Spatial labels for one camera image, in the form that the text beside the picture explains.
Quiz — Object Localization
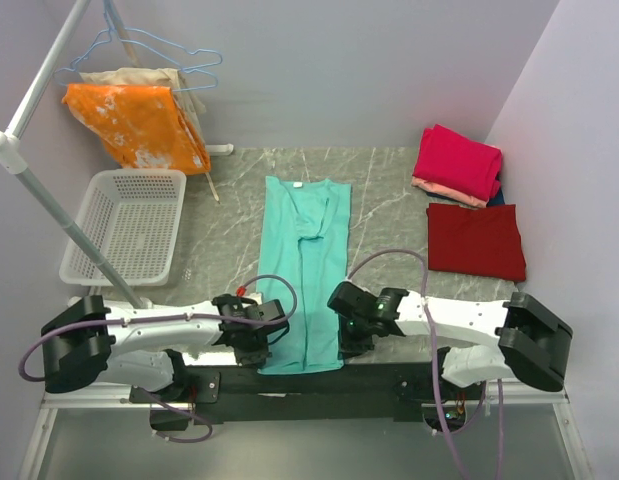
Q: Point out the orange patterned cloth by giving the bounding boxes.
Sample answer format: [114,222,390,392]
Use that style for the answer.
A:
[62,83,211,175]

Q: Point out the blue folded t shirt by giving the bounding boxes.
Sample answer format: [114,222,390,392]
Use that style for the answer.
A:
[487,176,506,207]

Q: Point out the beige hanging cloth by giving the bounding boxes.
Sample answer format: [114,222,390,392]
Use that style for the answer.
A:
[80,67,206,144]

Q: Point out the salmon folded t shirt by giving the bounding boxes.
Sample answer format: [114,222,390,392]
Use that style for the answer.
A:
[411,177,487,208]

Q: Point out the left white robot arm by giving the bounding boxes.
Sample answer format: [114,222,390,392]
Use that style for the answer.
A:
[41,294,289,402]

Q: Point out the white clothes rack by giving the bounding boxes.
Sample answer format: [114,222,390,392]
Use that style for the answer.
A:
[0,1,227,316]

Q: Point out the blue wire hanger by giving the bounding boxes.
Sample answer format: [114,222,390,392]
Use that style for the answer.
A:
[52,68,218,91]
[59,1,224,78]

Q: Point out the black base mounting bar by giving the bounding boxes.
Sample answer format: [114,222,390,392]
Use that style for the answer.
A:
[128,359,485,432]

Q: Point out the aluminium rail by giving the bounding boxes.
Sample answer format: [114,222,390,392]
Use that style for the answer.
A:
[20,380,591,479]

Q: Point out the teal t shirt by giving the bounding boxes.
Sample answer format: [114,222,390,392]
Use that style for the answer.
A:
[258,176,351,376]

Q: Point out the pink folded t shirt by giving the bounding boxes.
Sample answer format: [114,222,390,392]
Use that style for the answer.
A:
[413,124,503,202]

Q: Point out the white plastic laundry basket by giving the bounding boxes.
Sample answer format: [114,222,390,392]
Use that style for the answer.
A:
[76,169,186,287]

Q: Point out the dark red folded t shirt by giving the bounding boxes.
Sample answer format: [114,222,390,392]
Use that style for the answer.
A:
[426,203,526,283]

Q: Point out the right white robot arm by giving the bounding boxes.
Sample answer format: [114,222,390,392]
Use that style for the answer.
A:
[327,281,573,399]

